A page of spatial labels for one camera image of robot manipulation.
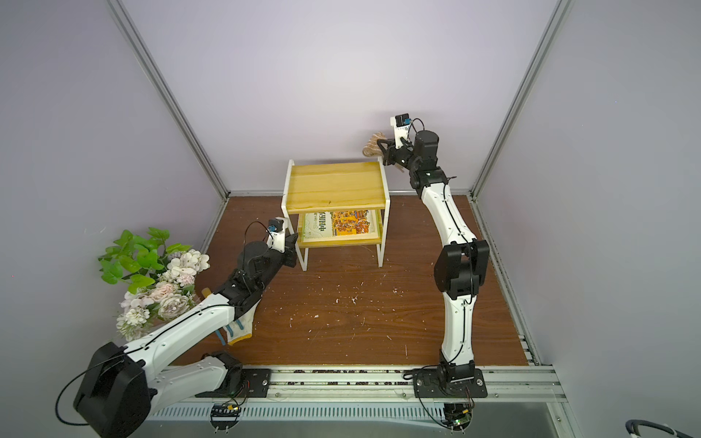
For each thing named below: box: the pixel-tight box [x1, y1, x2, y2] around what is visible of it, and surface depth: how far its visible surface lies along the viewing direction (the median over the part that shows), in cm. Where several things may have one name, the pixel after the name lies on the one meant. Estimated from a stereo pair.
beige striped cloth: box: [362, 131, 388, 157], surface depth 85 cm
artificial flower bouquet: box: [98, 228, 211, 343], surface depth 63 cm
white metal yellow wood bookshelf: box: [281, 156, 391, 272], surface depth 83 cm
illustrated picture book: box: [303, 209, 379, 240], surface depth 90 cm
